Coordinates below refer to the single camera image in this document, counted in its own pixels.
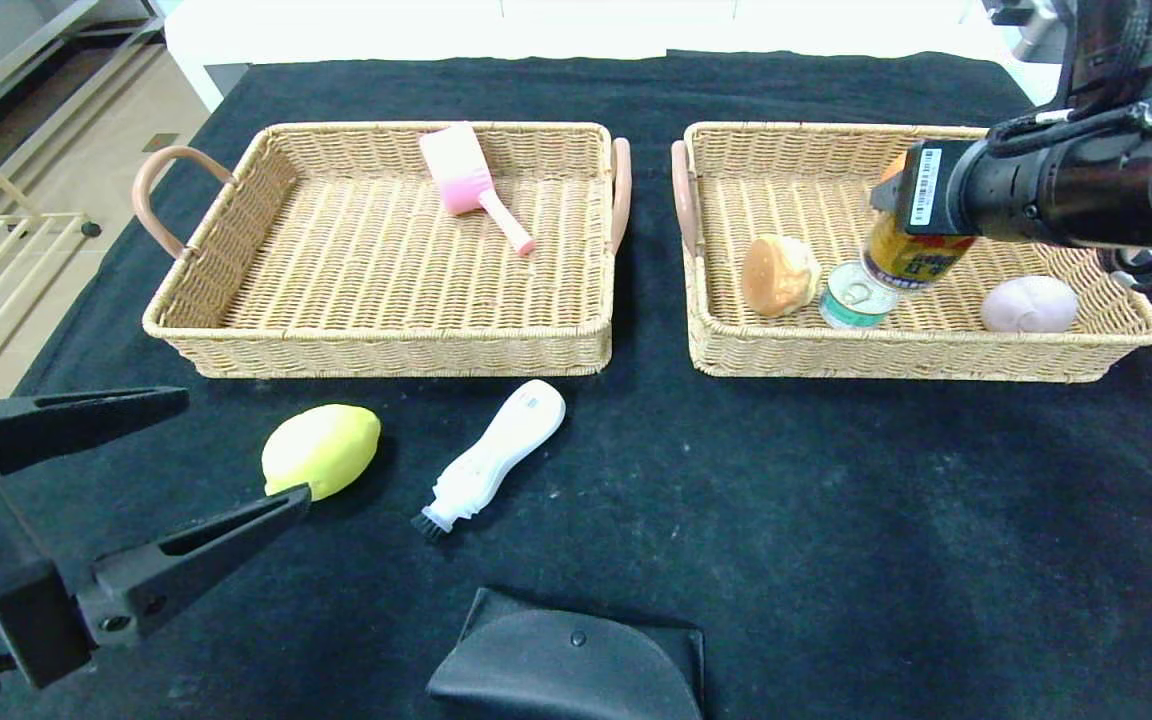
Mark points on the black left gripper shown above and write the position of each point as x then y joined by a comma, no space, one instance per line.
11,590

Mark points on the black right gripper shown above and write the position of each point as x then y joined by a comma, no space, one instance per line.
924,188

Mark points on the golden drink can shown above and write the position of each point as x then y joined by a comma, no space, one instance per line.
921,262

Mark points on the green pull-tab tin can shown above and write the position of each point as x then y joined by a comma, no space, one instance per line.
856,298

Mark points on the brown cream puff bread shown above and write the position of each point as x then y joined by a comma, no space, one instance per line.
778,278

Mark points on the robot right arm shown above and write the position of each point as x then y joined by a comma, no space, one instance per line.
1086,180

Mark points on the orange fruit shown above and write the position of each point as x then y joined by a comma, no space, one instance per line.
893,168

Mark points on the pale pink round bun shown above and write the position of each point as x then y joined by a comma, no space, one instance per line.
1028,305

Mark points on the yellow lemon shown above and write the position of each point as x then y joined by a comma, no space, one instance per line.
321,450

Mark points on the beige wooden rack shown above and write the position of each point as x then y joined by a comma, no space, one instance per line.
36,219

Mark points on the black table cloth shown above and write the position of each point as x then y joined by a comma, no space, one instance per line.
836,500

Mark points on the pink plastic scoop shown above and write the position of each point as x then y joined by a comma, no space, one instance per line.
458,180

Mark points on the black leather pouch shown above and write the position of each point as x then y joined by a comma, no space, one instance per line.
566,665

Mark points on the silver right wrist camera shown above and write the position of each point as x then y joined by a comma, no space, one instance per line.
1026,30

